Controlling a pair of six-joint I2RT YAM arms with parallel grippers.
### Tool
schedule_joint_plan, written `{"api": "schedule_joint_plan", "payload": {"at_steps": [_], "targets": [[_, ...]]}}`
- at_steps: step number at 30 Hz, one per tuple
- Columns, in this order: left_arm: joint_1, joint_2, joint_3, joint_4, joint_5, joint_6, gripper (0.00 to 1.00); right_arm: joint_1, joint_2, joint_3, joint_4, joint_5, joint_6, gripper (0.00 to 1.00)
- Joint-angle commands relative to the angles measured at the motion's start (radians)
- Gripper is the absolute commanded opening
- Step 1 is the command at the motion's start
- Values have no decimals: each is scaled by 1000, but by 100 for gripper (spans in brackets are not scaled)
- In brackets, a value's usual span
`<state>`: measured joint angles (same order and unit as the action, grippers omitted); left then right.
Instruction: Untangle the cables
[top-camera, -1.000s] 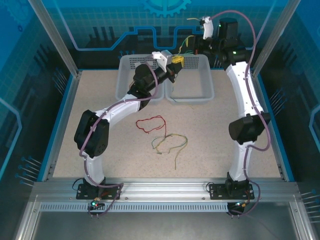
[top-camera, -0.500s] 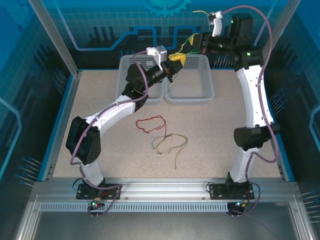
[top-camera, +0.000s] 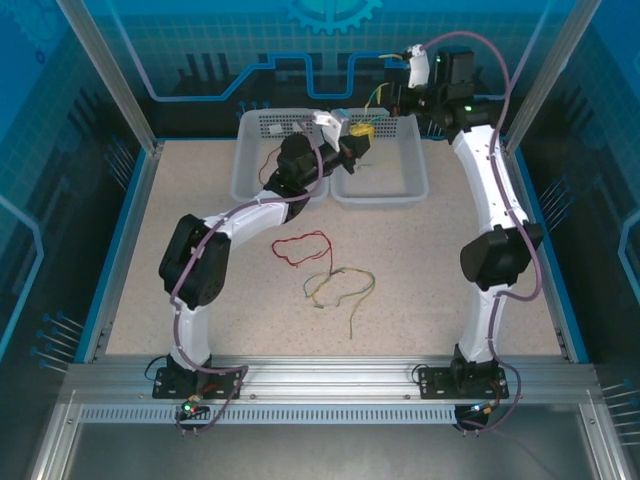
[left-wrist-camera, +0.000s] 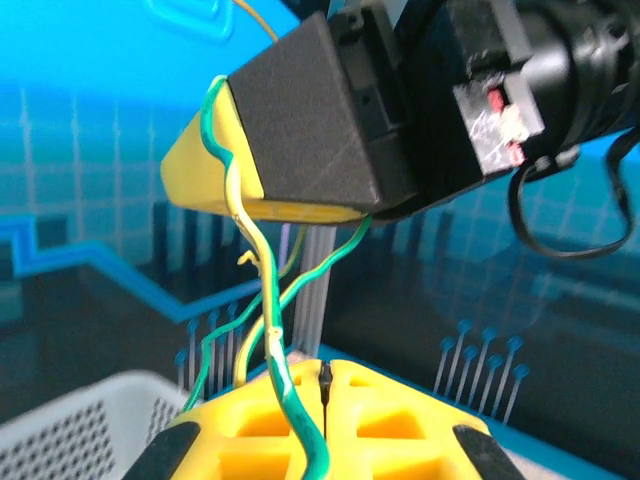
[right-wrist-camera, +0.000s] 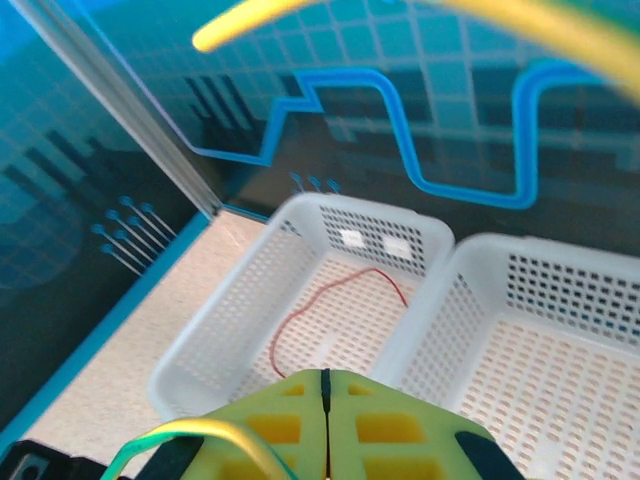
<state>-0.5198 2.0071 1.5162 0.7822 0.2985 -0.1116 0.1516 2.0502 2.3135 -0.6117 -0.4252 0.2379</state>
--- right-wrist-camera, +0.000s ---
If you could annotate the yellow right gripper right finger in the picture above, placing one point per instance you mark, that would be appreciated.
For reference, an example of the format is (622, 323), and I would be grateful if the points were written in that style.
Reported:
(400, 450)

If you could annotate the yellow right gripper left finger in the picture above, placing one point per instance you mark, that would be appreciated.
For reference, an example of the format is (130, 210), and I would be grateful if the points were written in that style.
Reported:
(310, 450)

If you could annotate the blue table border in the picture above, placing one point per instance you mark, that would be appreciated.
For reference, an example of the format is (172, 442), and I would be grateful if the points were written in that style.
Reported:
(100, 330)

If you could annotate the plain white perforated basket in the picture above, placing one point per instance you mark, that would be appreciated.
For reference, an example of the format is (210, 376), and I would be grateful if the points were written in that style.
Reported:
(550, 400)

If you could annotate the white basket with stickers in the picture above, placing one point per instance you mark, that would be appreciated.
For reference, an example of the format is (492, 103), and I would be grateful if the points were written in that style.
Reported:
(225, 310)

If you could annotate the white sticker label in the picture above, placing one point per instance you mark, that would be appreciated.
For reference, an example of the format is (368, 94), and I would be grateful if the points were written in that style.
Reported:
(396, 246)
(354, 239)

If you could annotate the aluminium frame post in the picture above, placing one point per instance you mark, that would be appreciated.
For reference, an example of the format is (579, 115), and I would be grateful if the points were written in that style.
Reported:
(150, 140)

